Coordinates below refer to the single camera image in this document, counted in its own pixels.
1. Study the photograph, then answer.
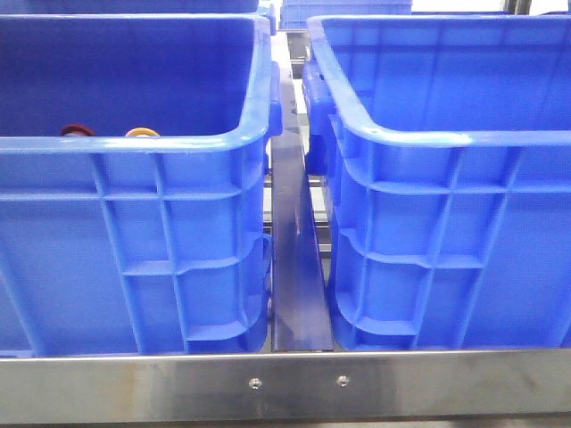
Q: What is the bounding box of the yellow push button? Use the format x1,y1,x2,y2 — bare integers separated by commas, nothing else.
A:
125,127,160,137

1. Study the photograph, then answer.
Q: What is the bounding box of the red push button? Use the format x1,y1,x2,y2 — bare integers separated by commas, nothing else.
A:
60,124,96,136

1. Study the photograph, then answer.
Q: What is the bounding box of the steel centre divider bar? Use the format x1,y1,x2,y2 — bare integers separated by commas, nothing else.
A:
269,62,335,353

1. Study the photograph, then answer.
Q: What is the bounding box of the right blue plastic bin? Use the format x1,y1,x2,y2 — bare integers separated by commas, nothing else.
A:
304,14,570,350

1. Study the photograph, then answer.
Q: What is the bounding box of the blue plastic bin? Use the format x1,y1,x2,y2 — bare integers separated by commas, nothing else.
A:
1,14,282,358
304,14,570,350

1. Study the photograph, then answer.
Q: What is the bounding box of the left blue plastic bin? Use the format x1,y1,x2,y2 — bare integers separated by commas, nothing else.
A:
1,14,282,358

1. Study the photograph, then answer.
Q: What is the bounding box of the back right blue bin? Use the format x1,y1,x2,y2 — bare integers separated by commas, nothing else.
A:
279,0,412,29

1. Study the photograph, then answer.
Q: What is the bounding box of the back left blue bin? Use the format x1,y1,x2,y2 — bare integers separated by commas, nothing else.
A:
1,0,275,18

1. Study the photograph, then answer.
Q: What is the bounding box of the steel front rail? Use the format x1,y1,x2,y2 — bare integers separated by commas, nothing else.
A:
1,350,570,424

